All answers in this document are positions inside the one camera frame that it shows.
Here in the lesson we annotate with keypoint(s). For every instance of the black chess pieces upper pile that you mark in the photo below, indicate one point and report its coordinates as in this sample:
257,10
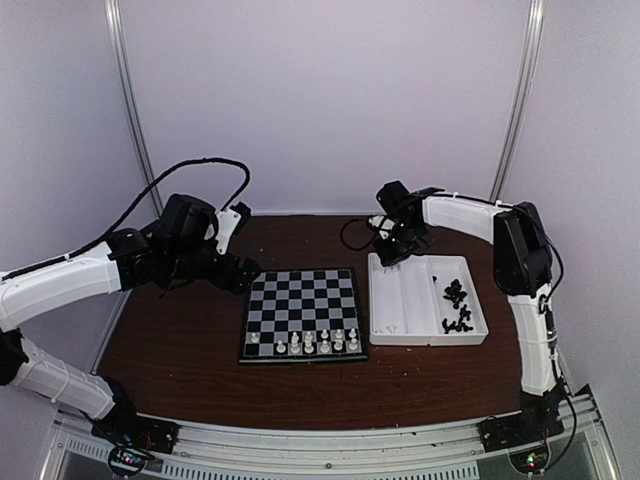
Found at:
452,292

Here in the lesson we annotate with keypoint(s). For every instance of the aluminium front rail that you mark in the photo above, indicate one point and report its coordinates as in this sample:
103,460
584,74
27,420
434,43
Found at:
453,450

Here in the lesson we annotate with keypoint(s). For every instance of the black grey chess board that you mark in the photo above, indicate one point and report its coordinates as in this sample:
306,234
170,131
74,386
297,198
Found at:
281,302

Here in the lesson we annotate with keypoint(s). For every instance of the black chess pieces lower pile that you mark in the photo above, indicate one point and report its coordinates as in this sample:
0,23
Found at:
461,325

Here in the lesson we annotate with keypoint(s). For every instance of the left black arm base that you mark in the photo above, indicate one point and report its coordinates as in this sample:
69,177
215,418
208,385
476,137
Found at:
124,426

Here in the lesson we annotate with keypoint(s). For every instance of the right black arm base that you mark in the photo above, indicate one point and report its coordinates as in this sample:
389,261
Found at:
537,419

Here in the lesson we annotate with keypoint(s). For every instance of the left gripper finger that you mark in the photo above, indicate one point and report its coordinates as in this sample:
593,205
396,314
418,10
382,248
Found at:
243,283
251,266

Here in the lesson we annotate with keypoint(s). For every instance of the white divided plastic tray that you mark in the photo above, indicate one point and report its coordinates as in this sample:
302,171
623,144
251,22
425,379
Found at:
404,295

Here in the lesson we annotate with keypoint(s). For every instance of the left controller board with LEDs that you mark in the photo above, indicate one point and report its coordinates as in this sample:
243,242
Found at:
125,461

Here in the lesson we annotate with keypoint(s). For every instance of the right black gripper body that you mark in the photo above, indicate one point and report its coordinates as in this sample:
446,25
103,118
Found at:
403,244

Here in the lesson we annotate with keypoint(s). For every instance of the black chess pieces pile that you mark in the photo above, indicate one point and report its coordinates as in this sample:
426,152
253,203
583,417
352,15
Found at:
461,325
452,292

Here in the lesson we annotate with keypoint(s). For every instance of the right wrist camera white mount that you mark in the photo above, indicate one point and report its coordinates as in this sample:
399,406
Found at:
380,225

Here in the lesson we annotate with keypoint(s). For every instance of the aluminium frame post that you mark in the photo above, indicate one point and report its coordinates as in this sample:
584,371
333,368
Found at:
529,60
118,41

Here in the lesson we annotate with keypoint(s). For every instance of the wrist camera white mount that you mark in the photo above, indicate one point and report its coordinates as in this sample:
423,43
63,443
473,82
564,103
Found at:
380,225
230,222

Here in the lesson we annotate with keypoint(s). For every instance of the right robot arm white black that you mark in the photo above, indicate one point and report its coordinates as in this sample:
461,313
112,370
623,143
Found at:
522,270

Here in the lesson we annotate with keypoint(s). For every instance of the right controller board with LEDs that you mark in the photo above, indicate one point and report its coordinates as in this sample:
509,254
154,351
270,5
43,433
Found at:
530,461

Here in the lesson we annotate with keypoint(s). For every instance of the white queen chess piece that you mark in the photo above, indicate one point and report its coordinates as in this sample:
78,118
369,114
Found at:
308,347

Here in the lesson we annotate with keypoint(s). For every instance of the left aluminium frame post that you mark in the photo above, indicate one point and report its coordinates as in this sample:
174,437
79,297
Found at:
118,41

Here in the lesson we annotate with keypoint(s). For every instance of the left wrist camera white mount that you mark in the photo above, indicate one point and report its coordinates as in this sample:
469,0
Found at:
230,222

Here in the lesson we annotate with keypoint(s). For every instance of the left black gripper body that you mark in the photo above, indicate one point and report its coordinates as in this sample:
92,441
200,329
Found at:
187,263

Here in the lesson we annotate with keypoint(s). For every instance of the right aluminium frame post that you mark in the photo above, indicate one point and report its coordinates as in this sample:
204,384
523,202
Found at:
529,60

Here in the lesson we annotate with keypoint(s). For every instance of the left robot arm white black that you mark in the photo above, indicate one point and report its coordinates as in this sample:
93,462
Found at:
36,290

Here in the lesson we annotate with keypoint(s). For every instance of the controller board with leds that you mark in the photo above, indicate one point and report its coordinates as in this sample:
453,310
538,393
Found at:
125,461
530,461

